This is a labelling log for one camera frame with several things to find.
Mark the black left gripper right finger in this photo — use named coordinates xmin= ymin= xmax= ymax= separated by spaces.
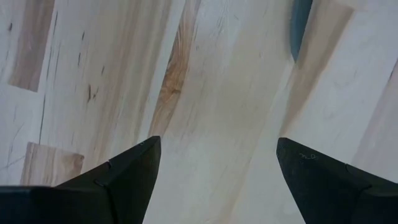
xmin=275 ymin=137 xmax=398 ymax=224

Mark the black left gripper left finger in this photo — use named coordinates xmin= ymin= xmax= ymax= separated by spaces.
xmin=0 ymin=135 xmax=162 ymax=224

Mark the black-handled kitchen knife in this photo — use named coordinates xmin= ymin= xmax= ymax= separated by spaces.
xmin=290 ymin=0 xmax=313 ymax=62

